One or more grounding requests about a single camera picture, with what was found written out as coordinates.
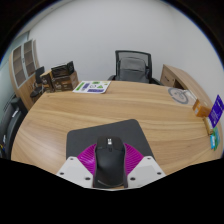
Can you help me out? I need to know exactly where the black box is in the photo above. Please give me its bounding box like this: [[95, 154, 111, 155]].
[[50, 60, 75, 78]]

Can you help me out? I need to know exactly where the black mesh office chair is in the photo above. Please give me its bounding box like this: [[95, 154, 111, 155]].
[[107, 49, 162, 85]]

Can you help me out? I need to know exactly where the black computer mouse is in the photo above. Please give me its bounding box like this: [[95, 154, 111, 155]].
[[92, 135, 128, 188]]

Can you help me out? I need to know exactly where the black padded office chair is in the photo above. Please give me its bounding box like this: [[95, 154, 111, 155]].
[[0, 96, 28, 158]]

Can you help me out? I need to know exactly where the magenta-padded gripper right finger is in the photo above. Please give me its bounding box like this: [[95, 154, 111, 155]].
[[123, 143, 167, 188]]

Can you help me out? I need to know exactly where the brown snack packet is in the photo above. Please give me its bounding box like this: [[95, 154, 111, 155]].
[[203, 116, 214, 136]]

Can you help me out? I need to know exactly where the dark grey mouse pad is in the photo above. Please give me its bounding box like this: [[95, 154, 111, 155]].
[[65, 118, 155, 161]]

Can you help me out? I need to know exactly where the grey backpack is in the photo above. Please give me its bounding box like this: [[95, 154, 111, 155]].
[[119, 57, 150, 83]]

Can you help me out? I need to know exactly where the white green purple leaflet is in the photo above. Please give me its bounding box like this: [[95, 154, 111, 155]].
[[72, 80, 112, 95]]

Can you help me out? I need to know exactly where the small blue packet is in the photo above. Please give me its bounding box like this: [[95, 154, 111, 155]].
[[209, 134, 217, 149]]

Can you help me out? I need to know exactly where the white paper sheet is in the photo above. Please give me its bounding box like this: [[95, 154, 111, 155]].
[[184, 89, 198, 103]]

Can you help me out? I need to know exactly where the green packet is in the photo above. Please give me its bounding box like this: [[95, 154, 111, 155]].
[[213, 128, 222, 150]]

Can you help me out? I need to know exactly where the round grey disc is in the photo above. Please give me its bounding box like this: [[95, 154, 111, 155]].
[[167, 87, 190, 105]]

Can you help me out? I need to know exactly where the brown cardboard box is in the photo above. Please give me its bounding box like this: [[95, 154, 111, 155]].
[[52, 71, 80, 93]]

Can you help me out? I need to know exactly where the purple standing pouch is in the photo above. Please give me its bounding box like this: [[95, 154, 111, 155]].
[[208, 94, 224, 129]]

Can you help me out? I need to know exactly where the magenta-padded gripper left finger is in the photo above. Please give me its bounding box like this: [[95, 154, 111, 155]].
[[55, 143, 99, 188]]

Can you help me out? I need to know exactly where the wooden shelf unit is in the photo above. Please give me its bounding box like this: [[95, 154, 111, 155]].
[[8, 39, 41, 111]]

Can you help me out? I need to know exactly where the wooden side desk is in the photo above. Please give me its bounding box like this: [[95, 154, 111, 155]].
[[159, 64, 204, 98]]

